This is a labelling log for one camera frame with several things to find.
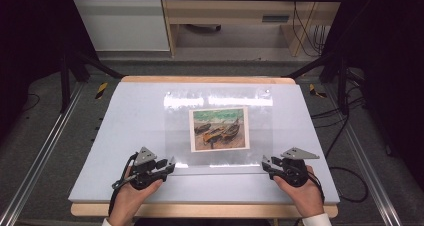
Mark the aluminium floor rail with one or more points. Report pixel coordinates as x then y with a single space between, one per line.
43 152
363 152

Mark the white cabinet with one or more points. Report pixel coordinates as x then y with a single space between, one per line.
123 26

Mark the clear acrylic photo frame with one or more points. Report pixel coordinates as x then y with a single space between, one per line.
176 136

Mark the white foam board mat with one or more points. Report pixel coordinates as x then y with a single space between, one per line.
133 119

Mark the black curtain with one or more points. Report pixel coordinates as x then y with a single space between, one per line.
393 69
30 46

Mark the painted boats picture card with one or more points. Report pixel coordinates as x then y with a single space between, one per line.
220 129

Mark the wooden table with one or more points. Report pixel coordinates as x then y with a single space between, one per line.
206 79

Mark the grey desk label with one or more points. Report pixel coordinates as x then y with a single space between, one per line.
275 18

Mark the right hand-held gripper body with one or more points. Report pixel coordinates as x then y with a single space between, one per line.
293 172

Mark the person's right hand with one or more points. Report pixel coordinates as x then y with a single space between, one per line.
305 199

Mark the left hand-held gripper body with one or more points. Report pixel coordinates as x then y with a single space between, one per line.
145 167

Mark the person's left hand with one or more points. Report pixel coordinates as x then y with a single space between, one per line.
130 202

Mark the black metal stand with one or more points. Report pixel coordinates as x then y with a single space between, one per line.
342 86
65 82

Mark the light wooden desk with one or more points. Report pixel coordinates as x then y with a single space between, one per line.
226 11

